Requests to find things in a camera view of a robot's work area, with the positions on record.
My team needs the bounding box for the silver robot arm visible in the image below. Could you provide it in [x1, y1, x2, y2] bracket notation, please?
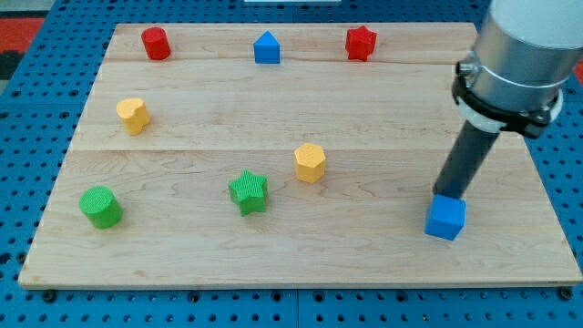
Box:
[452, 0, 582, 138]

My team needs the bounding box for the yellow hexagon block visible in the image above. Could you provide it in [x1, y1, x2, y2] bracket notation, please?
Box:
[294, 143, 326, 183]

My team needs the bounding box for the blue cube block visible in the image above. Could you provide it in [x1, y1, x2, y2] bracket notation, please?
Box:
[424, 194, 466, 241]

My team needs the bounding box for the green star block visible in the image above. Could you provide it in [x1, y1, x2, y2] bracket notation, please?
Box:
[228, 169, 268, 216]

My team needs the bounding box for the wooden board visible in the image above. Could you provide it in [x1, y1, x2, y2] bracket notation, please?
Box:
[19, 23, 582, 290]

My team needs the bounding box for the blue triangle block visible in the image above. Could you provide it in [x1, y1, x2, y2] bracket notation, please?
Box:
[253, 31, 281, 64]

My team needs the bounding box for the red star block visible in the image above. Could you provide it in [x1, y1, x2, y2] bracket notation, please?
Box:
[345, 26, 377, 62]

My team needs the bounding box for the yellow heart block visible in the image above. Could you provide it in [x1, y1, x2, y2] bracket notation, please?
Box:
[116, 97, 150, 135]

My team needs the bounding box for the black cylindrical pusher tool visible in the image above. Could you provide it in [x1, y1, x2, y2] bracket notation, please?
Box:
[433, 121, 499, 199]

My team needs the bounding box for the red cylinder block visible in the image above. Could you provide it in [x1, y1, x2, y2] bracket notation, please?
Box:
[141, 26, 171, 60]

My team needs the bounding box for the green cylinder block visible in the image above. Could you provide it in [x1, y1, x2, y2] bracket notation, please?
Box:
[79, 186, 123, 229]

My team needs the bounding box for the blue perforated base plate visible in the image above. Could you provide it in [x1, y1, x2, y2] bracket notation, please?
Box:
[1, 0, 582, 327]

